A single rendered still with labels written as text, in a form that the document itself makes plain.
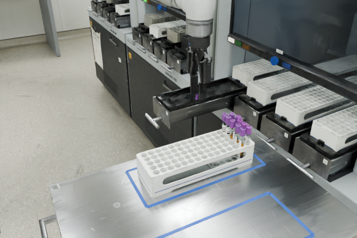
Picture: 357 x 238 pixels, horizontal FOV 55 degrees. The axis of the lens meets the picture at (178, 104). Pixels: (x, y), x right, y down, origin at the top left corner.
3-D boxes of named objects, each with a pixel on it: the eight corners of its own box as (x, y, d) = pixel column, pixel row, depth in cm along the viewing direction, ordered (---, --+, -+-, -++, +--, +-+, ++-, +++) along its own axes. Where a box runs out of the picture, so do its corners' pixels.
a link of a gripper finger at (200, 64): (204, 50, 119) (206, 50, 118) (207, 82, 122) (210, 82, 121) (194, 52, 117) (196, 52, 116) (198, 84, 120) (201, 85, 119)
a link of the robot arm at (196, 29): (203, 13, 118) (203, 30, 121) (180, 16, 114) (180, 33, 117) (219, 18, 111) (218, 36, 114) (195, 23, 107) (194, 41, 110)
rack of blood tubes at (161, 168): (232, 143, 100) (234, 125, 97) (253, 162, 92) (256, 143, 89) (136, 173, 89) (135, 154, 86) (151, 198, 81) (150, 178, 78)
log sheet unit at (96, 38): (94, 61, 306) (90, 22, 289) (104, 73, 285) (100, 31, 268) (92, 62, 305) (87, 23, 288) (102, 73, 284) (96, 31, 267)
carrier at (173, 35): (180, 44, 177) (180, 32, 174) (177, 44, 176) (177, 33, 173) (170, 37, 185) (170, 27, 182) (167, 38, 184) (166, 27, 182)
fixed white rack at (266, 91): (302, 81, 142) (305, 67, 139) (321, 90, 134) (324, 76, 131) (245, 97, 129) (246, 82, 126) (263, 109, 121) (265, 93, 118)
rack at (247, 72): (283, 66, 155) (286, 53, 152) (300, 74, 148) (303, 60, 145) (230, 79, 143) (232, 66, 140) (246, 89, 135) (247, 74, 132)
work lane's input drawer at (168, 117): (284, 77, 162) (287, 59, 157) (307, 88, 151) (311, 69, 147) (142, 115, 131) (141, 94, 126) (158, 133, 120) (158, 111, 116)
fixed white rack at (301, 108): (332, 95, 130) (336, 81, 127) (356, 107, 122) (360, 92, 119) (273, 115, 117) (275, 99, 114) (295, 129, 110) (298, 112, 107)
